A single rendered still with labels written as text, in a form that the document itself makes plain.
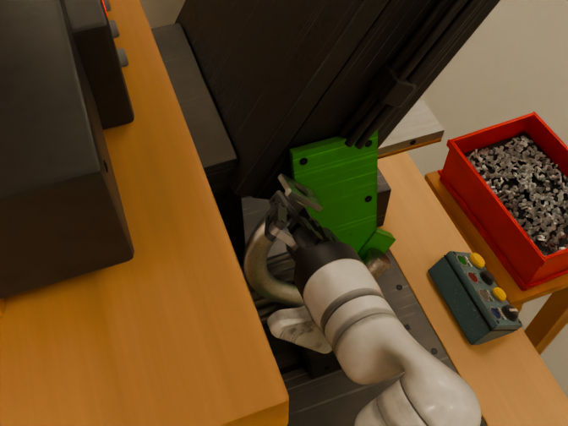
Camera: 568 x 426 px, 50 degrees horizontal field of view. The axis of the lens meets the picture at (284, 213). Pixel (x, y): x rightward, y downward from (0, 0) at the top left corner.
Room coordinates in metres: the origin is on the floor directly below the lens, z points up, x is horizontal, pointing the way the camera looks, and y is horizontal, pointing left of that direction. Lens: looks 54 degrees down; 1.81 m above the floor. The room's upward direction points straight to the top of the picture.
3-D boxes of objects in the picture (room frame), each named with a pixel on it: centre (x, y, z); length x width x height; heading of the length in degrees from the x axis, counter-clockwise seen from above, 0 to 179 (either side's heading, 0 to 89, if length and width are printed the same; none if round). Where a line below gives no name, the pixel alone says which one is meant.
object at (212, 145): (0.62, 0.19, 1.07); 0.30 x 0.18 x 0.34; 20
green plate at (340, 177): (0.52, -0.06, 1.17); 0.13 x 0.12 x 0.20; 20
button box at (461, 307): (0.49, -0.32, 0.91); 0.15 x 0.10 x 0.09; 20
